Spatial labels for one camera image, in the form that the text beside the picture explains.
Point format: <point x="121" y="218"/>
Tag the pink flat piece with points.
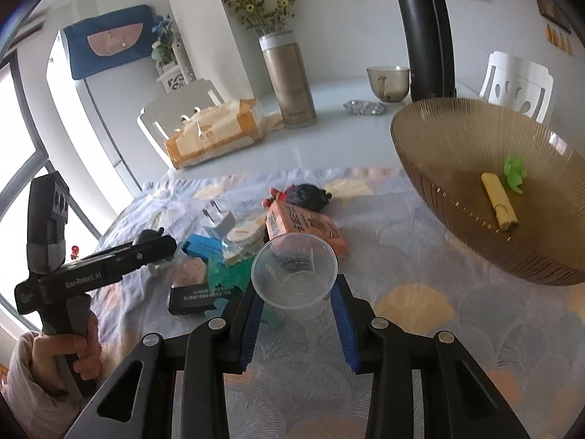
<point x="191" y="272"/>

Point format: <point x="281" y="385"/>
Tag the person's left hand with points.
<point x="80" y="354"/>

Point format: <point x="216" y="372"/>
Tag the amber ribbed glass bowl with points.
<point x="480" y="169"/>

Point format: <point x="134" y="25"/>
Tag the white charger plug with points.
<point x="219" y="224"/>

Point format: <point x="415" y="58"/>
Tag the black thermos flask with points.
<point x="427" y="41"/>

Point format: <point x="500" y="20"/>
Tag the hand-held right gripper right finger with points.
<point x="342" y="324"/>

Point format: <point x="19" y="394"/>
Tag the orange cardboard box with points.
<point x="301" y="224"/>

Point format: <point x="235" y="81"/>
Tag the window frame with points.
<point x="27" y="164"/>

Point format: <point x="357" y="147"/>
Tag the white refrigerator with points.
<point x="103" y="114"/>

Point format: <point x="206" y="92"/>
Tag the white carved flower stand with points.
<point x="176" y="77"/>

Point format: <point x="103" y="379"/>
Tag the black small box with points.
<point x="196" y="299"/>

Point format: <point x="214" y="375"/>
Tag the clear glass cup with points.
<point x="244" y="235"/>

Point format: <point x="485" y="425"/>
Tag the smoky glass cup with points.
<point x="388" y="82"/>

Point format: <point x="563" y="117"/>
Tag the orange tissue pack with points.
<point x="215" y="135"/>

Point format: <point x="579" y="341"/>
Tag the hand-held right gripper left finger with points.
<point x="249" y="324"/>

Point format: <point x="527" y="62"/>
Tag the blue small box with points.
<point x="201" y="247"/>

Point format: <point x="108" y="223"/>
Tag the small red object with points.
<point x="75" y="250"/>

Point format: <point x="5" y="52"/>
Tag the person's left forearm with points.
<point x="32" y="398"/>

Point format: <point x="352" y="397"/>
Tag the clear plastic cup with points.
<point x="292" y="283"/>

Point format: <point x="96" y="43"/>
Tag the crumpled foil wrapper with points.
<point x="364" y="107"/>

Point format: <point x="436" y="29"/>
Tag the blue refrigerator cover cloth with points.
<point x="109" y="41"/>

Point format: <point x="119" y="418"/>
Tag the small green plastic toy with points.
<point x="515" y="171"/>

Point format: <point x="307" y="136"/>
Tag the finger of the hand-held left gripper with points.
<point x="150" y="234"/>
<point x="146" y="254"/>

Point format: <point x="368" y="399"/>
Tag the white chair with leaf cutouts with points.
<point x="155" y="121"/>
<point x="516" y="82"/>

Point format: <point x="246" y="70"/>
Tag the printed scallop pattern cloth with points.
<point x="411" y="283"/>

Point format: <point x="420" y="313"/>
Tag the yellow wall stickers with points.
<point x="560" y="41"/>

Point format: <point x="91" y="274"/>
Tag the gold thermos bottle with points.
<point x="290" y="82"/>

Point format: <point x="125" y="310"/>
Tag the yellow flower bouquet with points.
<point x="256" y="4"/>

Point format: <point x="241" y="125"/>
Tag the black-haired doll figurine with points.
<point x="306" y="195"/>

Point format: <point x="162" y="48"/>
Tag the large green plastic toy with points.
<point x="228" y="279"/>

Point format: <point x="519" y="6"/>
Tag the blue artificial flowers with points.
<point x="163" y="41"/>

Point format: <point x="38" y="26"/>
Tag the small dark picture frame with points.
<point x="550" y="7"/>

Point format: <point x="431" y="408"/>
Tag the yellow cylinder toy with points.
<point x="499" y="201"/>

